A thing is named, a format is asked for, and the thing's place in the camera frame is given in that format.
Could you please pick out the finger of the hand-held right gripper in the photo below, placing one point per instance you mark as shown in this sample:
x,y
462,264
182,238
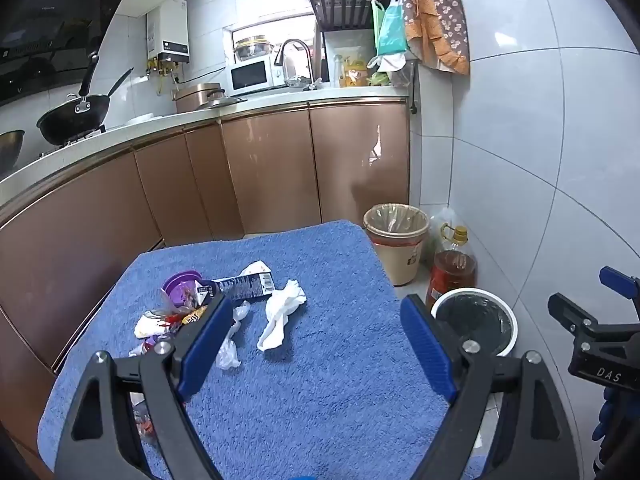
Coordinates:
x,y
615,279
570,310

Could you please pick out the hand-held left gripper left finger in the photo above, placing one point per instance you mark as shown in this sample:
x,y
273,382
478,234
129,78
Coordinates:
x,y
200,350

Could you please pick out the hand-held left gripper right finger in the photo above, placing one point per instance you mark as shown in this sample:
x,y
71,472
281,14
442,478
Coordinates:
x,y
425,345

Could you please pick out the clear plastic bag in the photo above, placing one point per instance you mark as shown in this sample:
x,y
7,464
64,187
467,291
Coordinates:
x,y
227,355

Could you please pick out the purple plastic bag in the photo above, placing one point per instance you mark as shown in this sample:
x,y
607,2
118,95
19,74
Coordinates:
x,y
150,346

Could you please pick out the blue and white drink carton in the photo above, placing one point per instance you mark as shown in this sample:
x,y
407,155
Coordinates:
x,y
250,287

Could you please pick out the person's right hand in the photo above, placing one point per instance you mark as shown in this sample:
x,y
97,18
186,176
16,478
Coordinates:
x,y
607,420

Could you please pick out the red and gold snack wrapper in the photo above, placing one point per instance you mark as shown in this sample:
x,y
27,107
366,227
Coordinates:
x,y
187,316

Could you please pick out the white bin with black liner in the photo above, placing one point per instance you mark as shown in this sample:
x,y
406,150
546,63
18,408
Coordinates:
x,y
475,320

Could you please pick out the folded white paper napkin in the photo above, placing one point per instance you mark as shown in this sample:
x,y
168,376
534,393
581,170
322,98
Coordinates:
x,y
145,327

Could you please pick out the purple plastic cup lid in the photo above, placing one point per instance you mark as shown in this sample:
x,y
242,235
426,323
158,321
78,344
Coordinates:
x,y
180,282

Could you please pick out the cooking oil bottle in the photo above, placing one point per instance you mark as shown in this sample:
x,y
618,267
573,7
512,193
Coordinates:
x,y
450,275

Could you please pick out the beige bin with clear liner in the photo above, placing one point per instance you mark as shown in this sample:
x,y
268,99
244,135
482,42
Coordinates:
x,y
400,260

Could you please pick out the crumpled white tissue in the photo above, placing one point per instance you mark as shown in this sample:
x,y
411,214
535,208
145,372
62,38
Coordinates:
x,y
280,310

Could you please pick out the blue terry towel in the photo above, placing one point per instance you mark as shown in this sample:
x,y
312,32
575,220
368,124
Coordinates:
x,y
325,285

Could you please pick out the brown kitchen cabinet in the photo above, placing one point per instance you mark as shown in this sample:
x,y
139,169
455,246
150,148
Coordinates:
x,y
270,170

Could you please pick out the white plate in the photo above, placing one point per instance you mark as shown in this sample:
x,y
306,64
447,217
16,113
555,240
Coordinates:
x,y
142,119

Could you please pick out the metal pot lid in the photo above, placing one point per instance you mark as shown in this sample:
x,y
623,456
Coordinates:
x,y
227,101

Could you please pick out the brown rice cooker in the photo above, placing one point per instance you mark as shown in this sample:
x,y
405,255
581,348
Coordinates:
x,y
195,97

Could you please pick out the black wok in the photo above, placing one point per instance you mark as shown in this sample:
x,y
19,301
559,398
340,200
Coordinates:
x,y
70,120

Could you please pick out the dark metal wok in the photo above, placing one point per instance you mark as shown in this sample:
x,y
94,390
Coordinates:
x,y
10,150

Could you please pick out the white microwave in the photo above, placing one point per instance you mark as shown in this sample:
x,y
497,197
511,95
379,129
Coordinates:
x,y
250,76

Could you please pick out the glass bowl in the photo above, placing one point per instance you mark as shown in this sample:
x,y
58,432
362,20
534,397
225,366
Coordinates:
x,y
252,50

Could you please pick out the teal plastic bag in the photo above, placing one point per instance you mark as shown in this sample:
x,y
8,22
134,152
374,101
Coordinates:
x,y
392,30

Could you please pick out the curved metal faucet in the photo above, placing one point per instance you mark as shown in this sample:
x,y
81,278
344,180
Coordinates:
x,y
300,46

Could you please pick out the floral orange apron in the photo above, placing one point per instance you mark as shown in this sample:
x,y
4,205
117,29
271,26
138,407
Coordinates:
x,y
440,10

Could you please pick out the white water heater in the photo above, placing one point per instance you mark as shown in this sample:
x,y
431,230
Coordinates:
x,y
170,30

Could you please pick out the black metal rack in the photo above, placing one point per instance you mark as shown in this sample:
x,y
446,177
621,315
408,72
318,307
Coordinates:
x,y
345,7

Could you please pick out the black range hood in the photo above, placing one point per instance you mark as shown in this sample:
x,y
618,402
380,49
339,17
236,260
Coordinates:
x,y
50,20

